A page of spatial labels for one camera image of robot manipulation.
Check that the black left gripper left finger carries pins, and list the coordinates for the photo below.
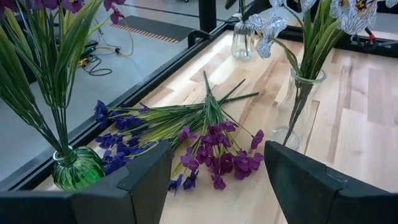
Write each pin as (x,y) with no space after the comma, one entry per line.
(140,193)

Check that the ribbed clear glass vase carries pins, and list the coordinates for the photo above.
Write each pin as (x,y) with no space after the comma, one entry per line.
(243,40)

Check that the yellow power plug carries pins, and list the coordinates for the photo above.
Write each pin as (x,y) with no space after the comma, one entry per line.
(82,63)

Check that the black frame clamp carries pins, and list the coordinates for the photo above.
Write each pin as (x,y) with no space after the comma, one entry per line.
(199,35)

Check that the black aluminium table frame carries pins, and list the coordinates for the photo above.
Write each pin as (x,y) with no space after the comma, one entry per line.
(140,89)

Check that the hazard striped floor mat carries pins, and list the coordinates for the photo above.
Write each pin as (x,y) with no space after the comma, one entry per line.
(155,28)

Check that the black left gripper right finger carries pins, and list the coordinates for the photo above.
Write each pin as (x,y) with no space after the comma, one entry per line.
(304,189)

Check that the tall clear glass vase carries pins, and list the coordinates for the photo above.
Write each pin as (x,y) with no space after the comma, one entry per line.
(298,124)

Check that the green glass vase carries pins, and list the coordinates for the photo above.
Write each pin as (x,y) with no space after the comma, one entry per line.
(77,171)

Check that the white artificial flower bunch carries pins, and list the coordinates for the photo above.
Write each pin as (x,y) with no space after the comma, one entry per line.
(320,40)

